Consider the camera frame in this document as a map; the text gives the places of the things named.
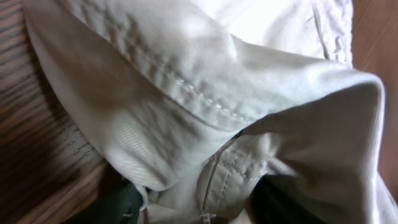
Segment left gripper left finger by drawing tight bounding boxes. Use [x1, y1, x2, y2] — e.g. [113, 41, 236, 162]
[63, 184, 143, 224]

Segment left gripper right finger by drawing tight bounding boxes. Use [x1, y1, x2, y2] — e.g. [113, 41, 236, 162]
[251, 175, 325, 224]

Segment beige khaki shorts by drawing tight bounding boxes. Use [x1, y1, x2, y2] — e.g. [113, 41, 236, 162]
[24, 0, 397, 223]

